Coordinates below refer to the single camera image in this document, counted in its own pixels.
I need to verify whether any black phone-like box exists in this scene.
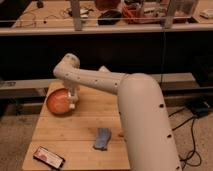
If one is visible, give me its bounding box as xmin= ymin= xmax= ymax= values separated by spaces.
xmin=33 ymin=146 xmax=65 ymax=170

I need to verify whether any black bag on shelf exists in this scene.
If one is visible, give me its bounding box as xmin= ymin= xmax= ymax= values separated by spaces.
xmin=97 ymin=10 xmax=122 ymax=25

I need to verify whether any grey metal post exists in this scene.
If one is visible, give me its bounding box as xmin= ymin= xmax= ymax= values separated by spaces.
xmin=70 ymin=0 xmax=82 ymax=31
xmin=164 ymin=0 xmax=176 ymax=29

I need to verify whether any red box on shelf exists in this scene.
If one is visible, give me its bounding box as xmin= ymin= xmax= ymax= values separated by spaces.
xmin=122 ymin=6 xmax=139 ymax=24

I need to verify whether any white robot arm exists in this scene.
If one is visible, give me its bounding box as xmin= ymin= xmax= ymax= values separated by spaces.
xmin=53 ymin=53 xmax=182 ymax=171

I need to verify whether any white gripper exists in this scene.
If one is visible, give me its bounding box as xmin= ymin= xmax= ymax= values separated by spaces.
xmin=65 ymin=82 xmax=80 ymax=109

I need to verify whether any orange ceramic bowl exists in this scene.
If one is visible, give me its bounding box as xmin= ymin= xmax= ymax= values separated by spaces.
xmin=46 ymin=88 xmax=74 ymax=115

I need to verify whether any grey metal post left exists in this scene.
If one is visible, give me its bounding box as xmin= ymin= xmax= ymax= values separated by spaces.
xmin=70 ymin=0 xmax=82 ymax=31

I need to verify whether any blue cloth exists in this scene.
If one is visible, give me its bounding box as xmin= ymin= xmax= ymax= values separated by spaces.
xmin=93 ymin=128 xmax=111 ymax=151

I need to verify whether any black cable on floor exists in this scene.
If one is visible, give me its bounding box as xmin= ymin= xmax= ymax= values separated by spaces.
xmin=168 ymin=106 xmax=203 ymax=169

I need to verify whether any wooden table board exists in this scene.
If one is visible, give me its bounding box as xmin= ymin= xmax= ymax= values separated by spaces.
xmin=22 ymin=87 xmax=129 ymax=171

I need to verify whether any grey metal post right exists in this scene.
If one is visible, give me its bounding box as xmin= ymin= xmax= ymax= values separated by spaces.
xmin=164 ymin=0 xmax=176 ymax=29

